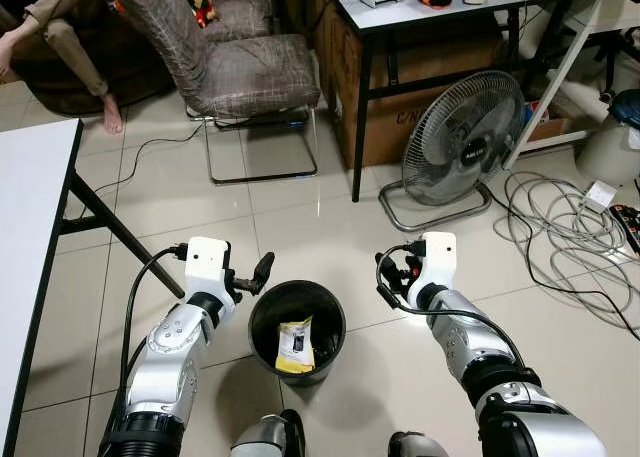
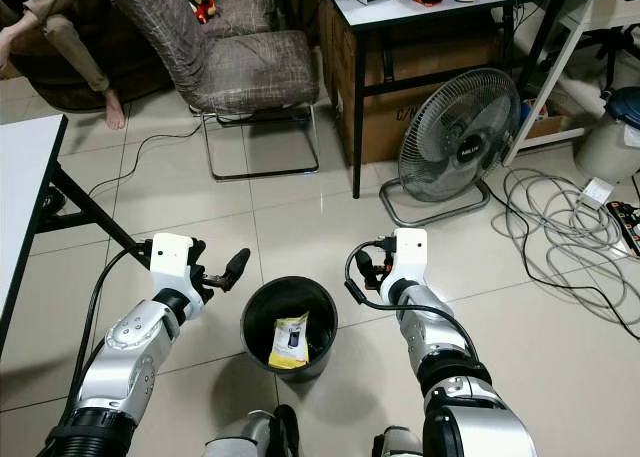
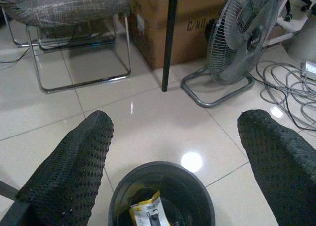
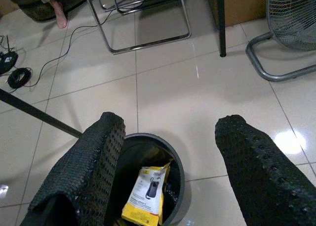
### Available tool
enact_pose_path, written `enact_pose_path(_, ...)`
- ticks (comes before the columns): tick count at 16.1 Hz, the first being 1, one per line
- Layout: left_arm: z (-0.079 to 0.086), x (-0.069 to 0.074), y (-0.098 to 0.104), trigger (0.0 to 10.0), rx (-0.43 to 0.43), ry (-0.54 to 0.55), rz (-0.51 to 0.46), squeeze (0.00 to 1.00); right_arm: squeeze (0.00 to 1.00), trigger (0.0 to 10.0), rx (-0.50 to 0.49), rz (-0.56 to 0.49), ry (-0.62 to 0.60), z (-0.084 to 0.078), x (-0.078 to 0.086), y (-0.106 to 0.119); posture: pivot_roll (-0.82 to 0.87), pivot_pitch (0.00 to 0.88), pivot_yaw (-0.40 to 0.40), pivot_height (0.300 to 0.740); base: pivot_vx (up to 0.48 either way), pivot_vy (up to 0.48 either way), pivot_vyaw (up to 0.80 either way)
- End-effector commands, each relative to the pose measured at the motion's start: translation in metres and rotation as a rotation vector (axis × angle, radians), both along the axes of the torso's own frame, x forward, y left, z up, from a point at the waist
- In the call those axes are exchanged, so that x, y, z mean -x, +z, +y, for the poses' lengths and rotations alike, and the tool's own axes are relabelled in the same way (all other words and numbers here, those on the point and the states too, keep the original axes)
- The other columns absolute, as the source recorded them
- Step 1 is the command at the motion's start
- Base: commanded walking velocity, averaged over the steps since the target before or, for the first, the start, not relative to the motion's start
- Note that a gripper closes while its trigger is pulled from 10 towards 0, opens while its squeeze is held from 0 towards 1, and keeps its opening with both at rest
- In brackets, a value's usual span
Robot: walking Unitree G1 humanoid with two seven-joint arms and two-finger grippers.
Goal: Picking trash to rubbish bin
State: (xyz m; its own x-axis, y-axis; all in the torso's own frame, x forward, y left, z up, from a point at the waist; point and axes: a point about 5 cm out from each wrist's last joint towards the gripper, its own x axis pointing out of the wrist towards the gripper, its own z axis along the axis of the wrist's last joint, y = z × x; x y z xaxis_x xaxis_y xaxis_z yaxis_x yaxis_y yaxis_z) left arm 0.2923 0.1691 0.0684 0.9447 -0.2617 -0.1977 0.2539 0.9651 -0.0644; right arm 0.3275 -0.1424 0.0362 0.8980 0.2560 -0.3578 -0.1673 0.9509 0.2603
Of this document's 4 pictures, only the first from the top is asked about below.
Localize black round rubbish bin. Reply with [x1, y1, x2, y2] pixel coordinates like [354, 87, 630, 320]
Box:
[247, 279, 348, 387]

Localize white bin with blue lid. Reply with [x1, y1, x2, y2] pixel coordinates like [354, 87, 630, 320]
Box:
[575, 89, 640, 188]

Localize yellow snack packet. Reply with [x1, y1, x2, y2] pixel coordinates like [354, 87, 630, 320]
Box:
[275, 316, 317, 375]

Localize large brown cardboard box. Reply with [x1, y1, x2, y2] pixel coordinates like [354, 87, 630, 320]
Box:
[313, 0, 511, 170]

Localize grey metal floor fan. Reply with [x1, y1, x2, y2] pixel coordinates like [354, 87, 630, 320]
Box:
[378, 70, 527, 234]

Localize silver right robot leg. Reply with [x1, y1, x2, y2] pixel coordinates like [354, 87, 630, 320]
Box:
[388, 431, 451, 457]

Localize grey fabric cantilever chair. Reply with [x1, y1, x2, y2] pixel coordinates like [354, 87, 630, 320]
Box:
[100, 0, 323, 186]

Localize white power adapter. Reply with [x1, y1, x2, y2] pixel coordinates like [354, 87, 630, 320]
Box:
[582, 180, 623, 215]

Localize black power strip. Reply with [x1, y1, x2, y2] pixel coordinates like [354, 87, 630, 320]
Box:
[608, 204, 640, 255]

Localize dark brown sofa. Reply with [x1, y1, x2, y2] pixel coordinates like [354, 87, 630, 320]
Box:
[0, 0, 181, 118]

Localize person in khaki trousers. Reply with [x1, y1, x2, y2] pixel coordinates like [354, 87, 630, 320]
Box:
[0, 0, 126, 136]

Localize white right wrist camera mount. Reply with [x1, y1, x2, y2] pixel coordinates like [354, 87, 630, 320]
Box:
[409, 231, 459, 298]

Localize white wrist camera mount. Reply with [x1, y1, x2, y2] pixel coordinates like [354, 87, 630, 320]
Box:
[184, 236, 234, 301]
[409, 231, 459, 298]

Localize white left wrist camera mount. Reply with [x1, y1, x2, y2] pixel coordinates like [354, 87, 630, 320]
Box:
[184, 236, 234, 301]

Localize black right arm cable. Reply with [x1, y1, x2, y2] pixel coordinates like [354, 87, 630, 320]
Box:
[374, 241, 528, 370]

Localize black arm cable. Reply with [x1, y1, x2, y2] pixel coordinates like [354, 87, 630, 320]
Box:
[120, 243, 191, 418]
[374, 241, 528, 370]

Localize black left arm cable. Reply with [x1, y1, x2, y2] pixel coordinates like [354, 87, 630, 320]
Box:
[120, 243, 191, 418]

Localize thin black floor cord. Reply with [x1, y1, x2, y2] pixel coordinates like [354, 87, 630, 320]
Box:
[65, 122, 206, 218]

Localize black fan power cable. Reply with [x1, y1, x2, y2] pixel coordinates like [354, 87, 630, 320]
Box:
[478, 182, 640, 340]

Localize white metal rack frame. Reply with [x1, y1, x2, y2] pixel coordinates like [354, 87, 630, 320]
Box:
[503, 0, 640, 171]

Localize white desk with black frame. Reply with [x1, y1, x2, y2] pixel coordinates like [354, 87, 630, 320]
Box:
[325, 0, 608, 204]

